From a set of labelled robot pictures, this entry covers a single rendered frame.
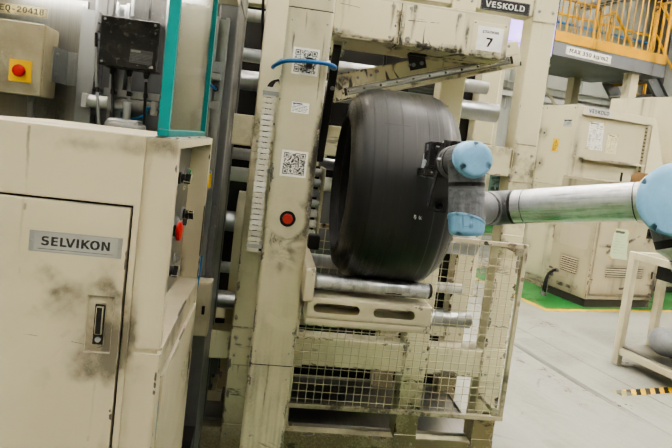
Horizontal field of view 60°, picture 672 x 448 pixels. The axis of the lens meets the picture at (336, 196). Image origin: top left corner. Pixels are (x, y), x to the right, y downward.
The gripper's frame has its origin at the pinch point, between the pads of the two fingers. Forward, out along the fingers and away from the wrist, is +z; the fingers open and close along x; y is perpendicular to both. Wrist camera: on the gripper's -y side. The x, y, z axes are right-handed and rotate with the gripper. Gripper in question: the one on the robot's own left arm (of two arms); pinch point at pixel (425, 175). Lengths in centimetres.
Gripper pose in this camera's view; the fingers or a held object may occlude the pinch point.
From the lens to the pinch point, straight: 152.5
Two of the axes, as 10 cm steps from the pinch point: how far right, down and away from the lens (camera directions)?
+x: -9.9, -1.2, -1.2
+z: -1.2, 0.0, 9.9
